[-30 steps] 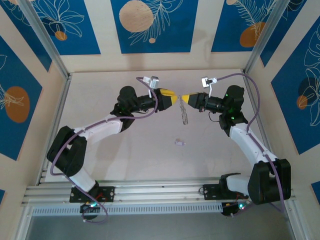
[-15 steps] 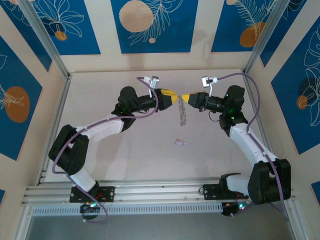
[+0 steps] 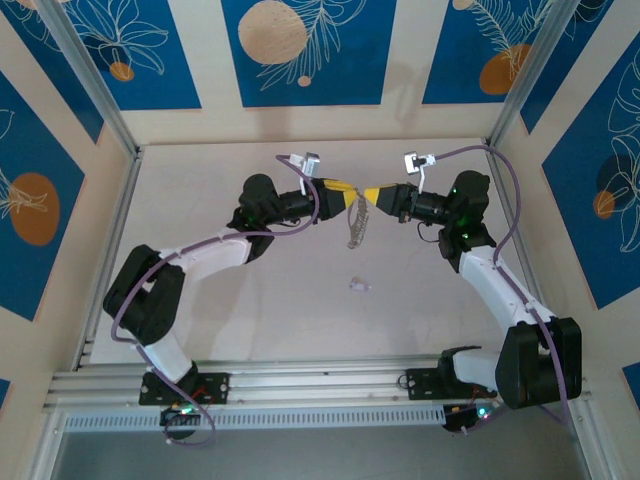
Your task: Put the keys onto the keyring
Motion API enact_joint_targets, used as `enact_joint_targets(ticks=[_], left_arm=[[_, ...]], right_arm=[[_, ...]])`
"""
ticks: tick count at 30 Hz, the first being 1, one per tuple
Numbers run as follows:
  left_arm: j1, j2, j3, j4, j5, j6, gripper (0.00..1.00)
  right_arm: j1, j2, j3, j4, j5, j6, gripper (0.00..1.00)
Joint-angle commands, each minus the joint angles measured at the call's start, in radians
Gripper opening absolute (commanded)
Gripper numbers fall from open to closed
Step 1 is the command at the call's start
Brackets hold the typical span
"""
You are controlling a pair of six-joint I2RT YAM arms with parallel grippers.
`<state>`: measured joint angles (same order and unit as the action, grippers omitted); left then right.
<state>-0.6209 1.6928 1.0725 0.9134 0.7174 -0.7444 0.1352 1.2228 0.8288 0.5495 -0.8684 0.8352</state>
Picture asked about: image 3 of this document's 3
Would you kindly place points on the black controller board green LED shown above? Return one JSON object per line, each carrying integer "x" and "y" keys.
{"x": 172, "y": 416}
{"x": 455, "y": 417}

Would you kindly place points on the long aluminium base rail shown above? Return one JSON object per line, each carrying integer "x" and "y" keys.
{"x": 310, "y": 385}

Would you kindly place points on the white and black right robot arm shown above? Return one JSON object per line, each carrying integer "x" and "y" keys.
{"x": 500, "y": 290}

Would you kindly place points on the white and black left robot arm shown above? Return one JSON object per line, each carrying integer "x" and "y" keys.
{"x": 215, "y": 255}

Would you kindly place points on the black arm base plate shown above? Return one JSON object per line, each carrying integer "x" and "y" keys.
{"x": 417, "y": 385}
{"x": 220, "y": 387}

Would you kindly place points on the clear plastic zip bag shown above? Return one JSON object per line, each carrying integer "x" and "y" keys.
{"x": 357, "y": 230}

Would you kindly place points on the small lilac key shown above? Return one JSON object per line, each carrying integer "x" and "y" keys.
{"x": 357, "y": 286}

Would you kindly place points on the aluminium corner post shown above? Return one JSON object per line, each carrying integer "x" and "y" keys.
{"x": 95, "y": 85}
{"x": 532, "y": 75}

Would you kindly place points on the aluminium side rail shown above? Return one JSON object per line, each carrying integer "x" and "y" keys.
{"x": 121, "y": 210}
{"x": 533, "y": 280}

